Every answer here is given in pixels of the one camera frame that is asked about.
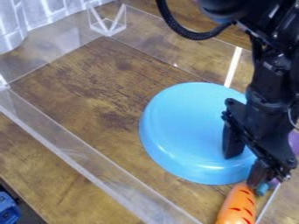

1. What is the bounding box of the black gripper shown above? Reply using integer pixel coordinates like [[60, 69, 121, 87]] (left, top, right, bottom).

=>
[[221, 98, 299, 189]]

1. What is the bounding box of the orange toy carrot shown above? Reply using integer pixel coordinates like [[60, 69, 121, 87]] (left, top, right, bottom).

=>
[[215, 183, 256, 224]]

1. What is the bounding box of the purple toy eggplant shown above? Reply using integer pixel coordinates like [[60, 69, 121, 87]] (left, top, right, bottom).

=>
[[256, 131, 299, 196]]

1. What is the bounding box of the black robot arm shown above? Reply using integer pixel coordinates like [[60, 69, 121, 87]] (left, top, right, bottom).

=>
[[197, 0, 299, 188]]

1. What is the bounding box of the blue round plate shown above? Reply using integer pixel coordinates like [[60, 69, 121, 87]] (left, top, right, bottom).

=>
[[139, 82, 256, 185]]

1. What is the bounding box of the blue object at corner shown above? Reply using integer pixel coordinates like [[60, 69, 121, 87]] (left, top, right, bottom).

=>
[[0, 192, 21, 224]]

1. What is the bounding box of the white curtain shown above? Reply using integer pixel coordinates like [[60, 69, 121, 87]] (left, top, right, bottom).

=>
[[0, 0, 113, 54]]

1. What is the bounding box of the black cable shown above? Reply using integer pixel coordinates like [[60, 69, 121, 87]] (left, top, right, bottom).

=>
[[153, 0, 235, 42]]

